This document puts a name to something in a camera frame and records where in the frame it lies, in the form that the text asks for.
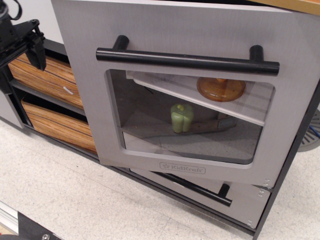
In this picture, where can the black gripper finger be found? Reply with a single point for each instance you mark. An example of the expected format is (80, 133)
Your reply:
(36, 54)

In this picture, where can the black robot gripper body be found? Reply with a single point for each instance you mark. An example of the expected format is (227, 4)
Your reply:
(15, 38)

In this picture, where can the grey toy oven door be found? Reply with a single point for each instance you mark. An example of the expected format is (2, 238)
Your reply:
(131, 124)

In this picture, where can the black oven door handle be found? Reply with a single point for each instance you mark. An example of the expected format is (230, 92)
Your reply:
(254, 65)

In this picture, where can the white oven shelf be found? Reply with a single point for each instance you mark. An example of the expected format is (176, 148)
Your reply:
(252, 106)

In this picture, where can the upper wood-pattern storage bin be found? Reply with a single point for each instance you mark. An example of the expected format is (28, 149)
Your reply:
(57, 80)

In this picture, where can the wood-pattern storage bin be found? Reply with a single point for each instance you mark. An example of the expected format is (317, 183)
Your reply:
(58, 122)
(57, 80)

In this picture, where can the lower wood-pattern storage bin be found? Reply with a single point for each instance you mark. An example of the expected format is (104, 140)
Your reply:
(58, 122)

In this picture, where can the green toy bell pepper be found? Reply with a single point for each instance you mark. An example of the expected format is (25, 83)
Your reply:
(182, 116)

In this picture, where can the orange pot lid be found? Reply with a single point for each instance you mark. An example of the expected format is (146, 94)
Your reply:
(220, 89)

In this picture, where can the grey lower drawer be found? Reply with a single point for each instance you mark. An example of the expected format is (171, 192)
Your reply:
(244, 203)

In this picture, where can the wooden countertop edge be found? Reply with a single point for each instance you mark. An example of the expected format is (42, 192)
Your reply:
(304, 6)

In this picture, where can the grey round fan base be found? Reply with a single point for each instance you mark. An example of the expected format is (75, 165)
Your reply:
(311, 139)

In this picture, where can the aluminium rail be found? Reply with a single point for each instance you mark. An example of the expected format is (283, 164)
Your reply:
(9, 219)

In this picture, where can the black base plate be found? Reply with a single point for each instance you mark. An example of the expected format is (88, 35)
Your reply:
(31, 230)

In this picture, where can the black drawer handle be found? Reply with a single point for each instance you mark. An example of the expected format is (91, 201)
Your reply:
(220, 197)

